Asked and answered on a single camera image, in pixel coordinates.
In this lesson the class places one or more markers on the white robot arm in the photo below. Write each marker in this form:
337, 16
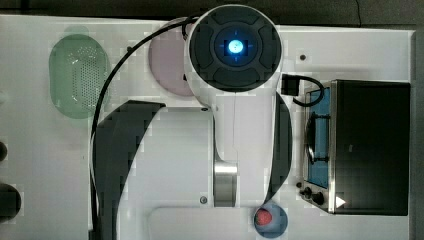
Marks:
233, 151

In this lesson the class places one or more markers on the black toaster oven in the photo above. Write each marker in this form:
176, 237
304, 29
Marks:
356, 148

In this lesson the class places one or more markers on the grey round plate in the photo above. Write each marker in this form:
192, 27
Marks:
166, 62

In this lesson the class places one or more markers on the red toy fruit in cup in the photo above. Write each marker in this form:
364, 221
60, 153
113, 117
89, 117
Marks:
263, 217

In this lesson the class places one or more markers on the blue cup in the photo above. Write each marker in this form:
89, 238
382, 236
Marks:
279, 222

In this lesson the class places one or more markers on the green perforated colander basket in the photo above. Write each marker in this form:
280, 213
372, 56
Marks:
78, 69

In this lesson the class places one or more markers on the black cylinder near edge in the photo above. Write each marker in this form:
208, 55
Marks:
3, 151

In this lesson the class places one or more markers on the large black cylinder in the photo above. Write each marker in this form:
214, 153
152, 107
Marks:
10, 202

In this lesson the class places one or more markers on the black camera box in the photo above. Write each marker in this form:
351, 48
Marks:
290, 85

